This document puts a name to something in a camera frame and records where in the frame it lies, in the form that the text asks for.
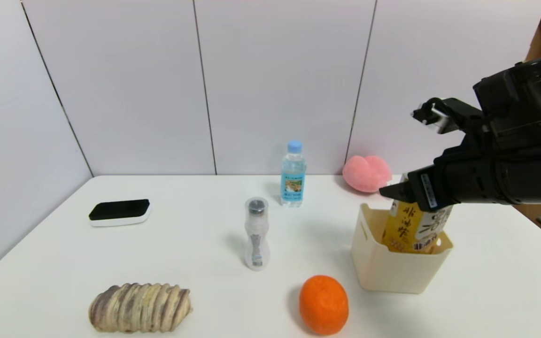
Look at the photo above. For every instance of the orange fruit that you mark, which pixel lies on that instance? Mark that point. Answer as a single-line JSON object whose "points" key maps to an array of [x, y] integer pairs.
{"points": [[323, 305]]}

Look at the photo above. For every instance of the pink plush peach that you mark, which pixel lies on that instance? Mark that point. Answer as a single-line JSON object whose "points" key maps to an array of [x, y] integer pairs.
{"points": [[367, 173]]}

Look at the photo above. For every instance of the yellow potato chips carton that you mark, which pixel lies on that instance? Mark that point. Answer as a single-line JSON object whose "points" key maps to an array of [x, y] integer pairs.
{"points": [[409, 230]]}

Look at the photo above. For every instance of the black white board eraser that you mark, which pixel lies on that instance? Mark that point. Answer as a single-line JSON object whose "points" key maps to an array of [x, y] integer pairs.
{"points": [[119, 209]]}

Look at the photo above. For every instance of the striped brown bread loaf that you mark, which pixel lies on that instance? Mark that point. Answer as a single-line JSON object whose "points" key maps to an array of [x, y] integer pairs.
{"points": [[139, 307]]}

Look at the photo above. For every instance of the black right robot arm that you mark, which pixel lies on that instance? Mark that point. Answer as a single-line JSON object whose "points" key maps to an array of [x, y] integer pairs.
{"points": [[533, 122]]}

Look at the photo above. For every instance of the clear water bottle blue cap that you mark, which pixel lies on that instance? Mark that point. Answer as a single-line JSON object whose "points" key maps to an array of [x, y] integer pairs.
{"points": [[293, 183]]}

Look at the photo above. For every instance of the white bottle with grey cap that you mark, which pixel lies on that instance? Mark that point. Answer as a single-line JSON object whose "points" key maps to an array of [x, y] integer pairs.
{"points": [[257, 234]]}

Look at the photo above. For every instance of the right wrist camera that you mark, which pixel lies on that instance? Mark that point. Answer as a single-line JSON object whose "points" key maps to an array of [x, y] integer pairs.
{"points": [[444, 115]]}

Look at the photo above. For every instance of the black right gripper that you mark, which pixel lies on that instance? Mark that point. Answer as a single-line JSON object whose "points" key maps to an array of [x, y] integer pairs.
{"points": [[428, 191]]}

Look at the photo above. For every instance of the cream plastic storage box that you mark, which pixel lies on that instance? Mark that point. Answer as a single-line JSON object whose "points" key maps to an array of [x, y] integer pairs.
{"points": [[392, 272]]}

